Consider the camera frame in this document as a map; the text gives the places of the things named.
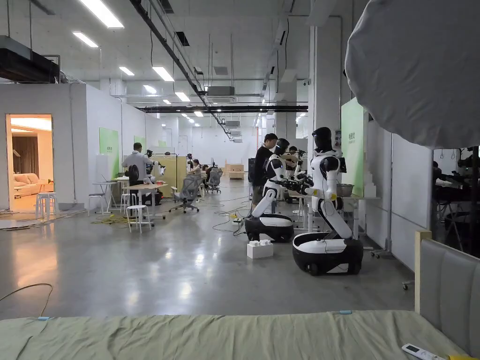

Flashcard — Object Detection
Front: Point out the white remote control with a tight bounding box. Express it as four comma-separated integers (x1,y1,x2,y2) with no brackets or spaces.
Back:
401,343,435,357

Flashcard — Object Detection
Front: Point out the white round stool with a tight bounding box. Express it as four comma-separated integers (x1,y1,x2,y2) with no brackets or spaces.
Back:
35,192,60,220
125,204,152,234

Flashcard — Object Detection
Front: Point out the grey office chair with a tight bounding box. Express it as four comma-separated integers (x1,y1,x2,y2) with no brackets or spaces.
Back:
168,176,200,214
206,168,223,194

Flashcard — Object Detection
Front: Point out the yellow cable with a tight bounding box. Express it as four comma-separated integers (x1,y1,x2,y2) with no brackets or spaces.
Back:
0,283,54,317

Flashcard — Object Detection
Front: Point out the white block box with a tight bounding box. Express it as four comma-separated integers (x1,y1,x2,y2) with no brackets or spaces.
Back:
246,240,274,260

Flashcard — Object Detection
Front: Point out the beige sofa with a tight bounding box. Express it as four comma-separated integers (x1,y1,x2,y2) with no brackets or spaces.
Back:
14,172,41,195

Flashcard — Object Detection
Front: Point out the white and black humanoid robot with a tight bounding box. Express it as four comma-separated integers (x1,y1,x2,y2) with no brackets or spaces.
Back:
292,127,364,277
244,138,314,243

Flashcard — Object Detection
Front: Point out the wooden top desk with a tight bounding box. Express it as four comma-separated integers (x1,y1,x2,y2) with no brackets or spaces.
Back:
120,182,169,220

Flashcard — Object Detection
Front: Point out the white work table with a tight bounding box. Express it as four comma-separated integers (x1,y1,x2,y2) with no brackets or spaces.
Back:
285,187,381,240

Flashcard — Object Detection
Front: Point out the bed with pale green sheet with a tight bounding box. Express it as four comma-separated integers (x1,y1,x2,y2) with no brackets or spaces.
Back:
0,309,473,360

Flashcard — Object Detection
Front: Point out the large grey softbox lamp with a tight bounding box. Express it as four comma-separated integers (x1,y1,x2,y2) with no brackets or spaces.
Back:
344,0,480,149

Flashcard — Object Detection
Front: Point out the grey padded headboard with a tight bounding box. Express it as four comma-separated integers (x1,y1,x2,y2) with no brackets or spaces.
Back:
414,229,480,357

